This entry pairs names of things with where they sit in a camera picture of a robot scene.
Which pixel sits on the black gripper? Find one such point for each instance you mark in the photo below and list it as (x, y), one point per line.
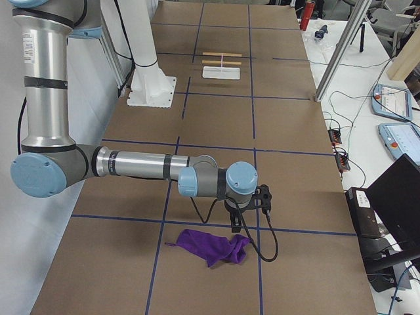
(235, 212)

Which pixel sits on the purple towel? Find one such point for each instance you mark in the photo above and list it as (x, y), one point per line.
(212, 248)

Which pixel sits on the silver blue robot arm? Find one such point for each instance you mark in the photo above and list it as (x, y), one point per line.
(50, 160)

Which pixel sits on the wooden rack rod lower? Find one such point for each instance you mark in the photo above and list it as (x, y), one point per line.
(221, 63)

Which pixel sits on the wooden rack rod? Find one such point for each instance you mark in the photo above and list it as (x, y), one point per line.
(221, 63)
(224, 54)

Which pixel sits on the wooden rack rod upper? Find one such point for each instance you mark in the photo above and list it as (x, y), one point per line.
(224, 54)

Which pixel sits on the near orange terminal hub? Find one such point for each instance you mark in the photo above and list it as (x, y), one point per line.
(342, 162)

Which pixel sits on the orange terminal hub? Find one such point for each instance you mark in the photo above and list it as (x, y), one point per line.
(335, 136)
(342, 162)

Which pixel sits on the black computer box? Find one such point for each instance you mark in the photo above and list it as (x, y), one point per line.
(362, 214)

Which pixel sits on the far orange terminal hub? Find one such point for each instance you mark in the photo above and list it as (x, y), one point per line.
(335, 136)

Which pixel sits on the black monitor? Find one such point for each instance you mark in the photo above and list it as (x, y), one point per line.
(395, 198)

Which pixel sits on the near teach pendant tablet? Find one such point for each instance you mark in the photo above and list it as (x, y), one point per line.
(401, 138)

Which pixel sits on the teach pendant tablet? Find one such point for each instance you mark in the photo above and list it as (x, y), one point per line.
(392, 102)
(401, 138)

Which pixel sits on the far teach pendant tablet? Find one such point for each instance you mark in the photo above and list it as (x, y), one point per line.
(392, 102)

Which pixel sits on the blue black handheld tool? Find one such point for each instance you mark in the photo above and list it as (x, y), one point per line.
(319, 34)

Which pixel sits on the red cylinder bottle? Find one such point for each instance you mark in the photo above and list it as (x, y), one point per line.
(307, 13)

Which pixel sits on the wooden beam block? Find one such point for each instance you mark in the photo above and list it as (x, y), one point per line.
(407, 59)

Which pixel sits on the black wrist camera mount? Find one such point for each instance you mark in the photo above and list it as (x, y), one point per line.
(261, 199)

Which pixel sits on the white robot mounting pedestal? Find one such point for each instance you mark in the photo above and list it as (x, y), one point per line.
(150, 87)

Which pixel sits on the aluminium frame post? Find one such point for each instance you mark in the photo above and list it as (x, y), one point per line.
(349, 32)

